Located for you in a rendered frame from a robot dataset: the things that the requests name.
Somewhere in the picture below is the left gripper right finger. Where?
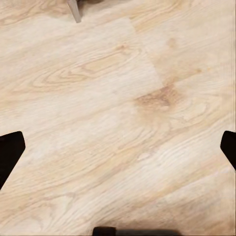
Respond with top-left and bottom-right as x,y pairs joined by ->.
220,131 -> 236,170

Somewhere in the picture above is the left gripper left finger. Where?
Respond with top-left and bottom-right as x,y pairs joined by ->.
0,131 -> 26,189

